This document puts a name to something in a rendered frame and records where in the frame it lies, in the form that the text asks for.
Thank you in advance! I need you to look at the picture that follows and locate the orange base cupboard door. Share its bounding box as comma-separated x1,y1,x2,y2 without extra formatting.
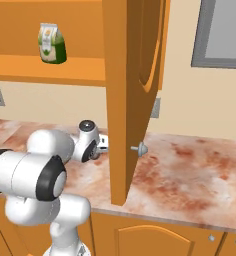
89,211,230,256
219,231,236,256

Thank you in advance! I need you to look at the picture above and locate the grey cupboard door knob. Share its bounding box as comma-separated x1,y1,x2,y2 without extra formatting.
130,141,149,157

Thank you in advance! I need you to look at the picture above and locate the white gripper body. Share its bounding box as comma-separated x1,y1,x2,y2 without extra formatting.
96,134,110,153

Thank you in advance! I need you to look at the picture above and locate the orange wall cupboard shelf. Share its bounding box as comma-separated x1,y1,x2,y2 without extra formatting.
0,0,108,88

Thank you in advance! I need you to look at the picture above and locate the orange open cupboard door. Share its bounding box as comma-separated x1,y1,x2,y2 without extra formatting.
101,0,171,206

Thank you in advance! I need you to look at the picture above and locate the green and white bag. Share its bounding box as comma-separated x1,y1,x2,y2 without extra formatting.
37,22,68,65

